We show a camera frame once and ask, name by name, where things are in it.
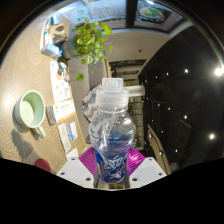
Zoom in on green potted plant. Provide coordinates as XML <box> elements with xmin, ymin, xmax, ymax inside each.
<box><xmin>64</xmin><ymin>19</ymin><xmax>115</xmax><ymax>83</ymax></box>

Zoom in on white paper card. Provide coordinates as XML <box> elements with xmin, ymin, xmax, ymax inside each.
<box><xmin>57</xmin><ymin>122</ymin><xmax>73</xmax><ymax>154</ymax></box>

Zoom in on clear blue-labelled water bottle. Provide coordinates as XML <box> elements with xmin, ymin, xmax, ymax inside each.
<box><xmin>88</xmin><ymin>77</ymin><xmax>137</xmax><ymax>184</ymax></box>

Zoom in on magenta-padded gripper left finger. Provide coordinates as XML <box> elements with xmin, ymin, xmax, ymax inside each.
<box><xmin>56</xmin><ymin>147</ymin><xmax>99</xmax><ymax>188</ymax></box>

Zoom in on light blue tissue pack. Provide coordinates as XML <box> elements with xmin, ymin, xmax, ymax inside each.
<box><xmin>41</xmin><ymin>43</ymin><xmax>63</xmax><ymax>59</ymax></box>

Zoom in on grey curved sofa bench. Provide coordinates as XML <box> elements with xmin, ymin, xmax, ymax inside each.
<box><xmin>68</xmin><ymin>56</ymin><xmax>111</xmax><ymax>144</ymax></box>

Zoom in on flat round red coaster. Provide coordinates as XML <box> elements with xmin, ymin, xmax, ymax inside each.
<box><xmin>33</xmin><ymin>157</ymin><xmax>52</xmax><ymax>174</ymax></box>

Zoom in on small wooden table stand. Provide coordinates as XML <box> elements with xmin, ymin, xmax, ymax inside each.
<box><xmin>48</xmin><ymin>23</ymin><xmax>68</xmax><ymax>44</ymax></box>

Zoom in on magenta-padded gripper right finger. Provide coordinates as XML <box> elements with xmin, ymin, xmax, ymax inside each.
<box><xmin>125</xmin><ymin>147</ymin><xmax>168</xmax><ymax>190</ymax></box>

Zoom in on group of ceiling lights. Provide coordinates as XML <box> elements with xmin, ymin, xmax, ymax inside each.
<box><xmin>146</xmin><ymin>64</ymin><xmax>224</xmax><ymax>158</ymax></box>

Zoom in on small blue white box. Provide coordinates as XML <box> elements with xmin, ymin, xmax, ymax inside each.
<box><xmin>68</xmin><ymin>120</ymin><xmax>79</xmax><ymax>142</ymax></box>

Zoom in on light green mug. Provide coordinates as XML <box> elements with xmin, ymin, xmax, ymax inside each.
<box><xmin>13</xmin><ymin>89</ymin><xmax>47</xmax><ymax>139</ymax></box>

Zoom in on framed wall picture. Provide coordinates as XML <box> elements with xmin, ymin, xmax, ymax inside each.
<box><xmin>134</xmin><ymin>1</ymin><xmax>184</xmax><ymax>33</ymax></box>

